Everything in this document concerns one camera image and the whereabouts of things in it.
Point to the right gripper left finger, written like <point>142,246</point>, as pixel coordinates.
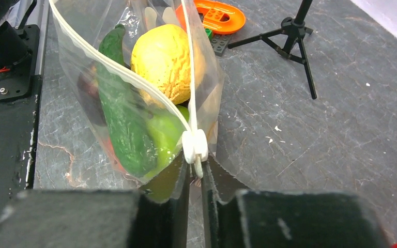
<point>154,215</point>

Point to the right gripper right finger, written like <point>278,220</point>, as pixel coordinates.
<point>237,216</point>

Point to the green apple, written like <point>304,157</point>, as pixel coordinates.
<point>165,129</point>

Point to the green chili pepper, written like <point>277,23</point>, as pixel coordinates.
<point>124,115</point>

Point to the clear dotted zip bag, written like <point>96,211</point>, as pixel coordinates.
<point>106,31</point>

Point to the yellow lemon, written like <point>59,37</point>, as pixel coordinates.
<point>162,57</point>

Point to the black mini tripod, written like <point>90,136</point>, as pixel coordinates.
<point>294,49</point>

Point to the green lego brick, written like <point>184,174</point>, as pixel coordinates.
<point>209,33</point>

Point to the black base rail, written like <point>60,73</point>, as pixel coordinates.
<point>20,91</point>

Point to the grey lego base plate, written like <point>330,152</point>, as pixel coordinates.
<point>219,43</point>

